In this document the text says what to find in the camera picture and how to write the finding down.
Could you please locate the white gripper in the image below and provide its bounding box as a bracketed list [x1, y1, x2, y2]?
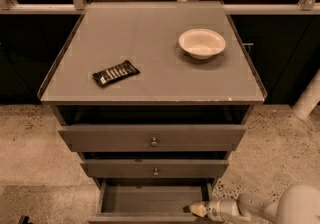
[189, 199, 240, 223]

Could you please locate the white bowl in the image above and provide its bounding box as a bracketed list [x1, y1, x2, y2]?
[178, 29, 226, 60]

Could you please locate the grey drawer cabinet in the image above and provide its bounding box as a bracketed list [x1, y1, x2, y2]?
[37, 0, 268, 224]

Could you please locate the grey drawer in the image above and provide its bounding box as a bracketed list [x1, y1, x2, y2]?
[58, 124, 246, 152]
[81, 159, 229, 178]
[88, 178, 215, 224]

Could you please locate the white pole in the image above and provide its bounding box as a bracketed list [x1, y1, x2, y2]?
[292, 69, 320, 119]

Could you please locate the grey top drawer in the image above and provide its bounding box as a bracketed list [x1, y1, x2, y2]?
[58, 124, 246, 152]

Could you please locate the black snack bar wrapper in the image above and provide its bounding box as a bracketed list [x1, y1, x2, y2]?
[92, 60, 140, 87]

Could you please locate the grey middle drawer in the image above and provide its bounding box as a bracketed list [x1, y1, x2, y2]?
[81, 159, 229, 178]

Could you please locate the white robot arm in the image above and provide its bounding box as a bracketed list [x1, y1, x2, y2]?
[189, 185, 320, 224]

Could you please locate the grey bottom drawer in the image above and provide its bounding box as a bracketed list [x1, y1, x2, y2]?
[88, 178, 215, 224]

